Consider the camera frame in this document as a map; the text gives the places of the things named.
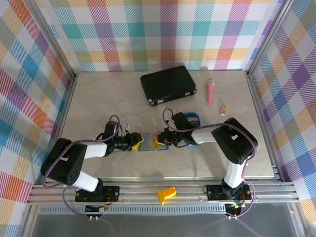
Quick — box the yellow credit card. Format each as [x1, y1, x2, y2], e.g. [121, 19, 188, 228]
[150, 134, 166, 151]

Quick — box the aluminium frame post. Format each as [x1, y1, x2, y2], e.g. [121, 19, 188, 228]
[26, 0, 77, 81]
[245, 0, 295, 75]

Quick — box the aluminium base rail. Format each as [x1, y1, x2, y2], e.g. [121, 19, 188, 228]
[27, 176, 301, 205]

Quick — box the black briefcase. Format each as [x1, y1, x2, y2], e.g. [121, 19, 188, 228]
[140, 65, 198, 107]

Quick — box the yellow plastic part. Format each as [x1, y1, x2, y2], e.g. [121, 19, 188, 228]
[156, 187, 177, 205]

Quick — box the aluminium table edge rail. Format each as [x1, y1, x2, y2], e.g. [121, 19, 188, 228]
[31, 73, 78, 192]
[246, 71, 283, 182]

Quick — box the grey metal sheet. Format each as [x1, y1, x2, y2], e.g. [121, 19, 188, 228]
[32, 214, 298, 237]

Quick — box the perforated metal cable duct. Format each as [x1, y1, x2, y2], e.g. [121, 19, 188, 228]
[39, 206, 229, 216]

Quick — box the small circuit board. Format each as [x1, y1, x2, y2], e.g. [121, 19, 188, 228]
[84, 204, 110, 213]
[225, 202, 245, 215]

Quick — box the blue card holder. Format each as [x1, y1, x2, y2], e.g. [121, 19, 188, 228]
[137, 132, 170, 152]

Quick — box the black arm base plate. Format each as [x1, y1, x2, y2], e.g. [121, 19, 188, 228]
[206, 184, 253, 201]
[75, 185, 121, 202]

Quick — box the blue plastic tray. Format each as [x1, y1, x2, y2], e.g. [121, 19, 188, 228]
[184, 112, 201, 148]

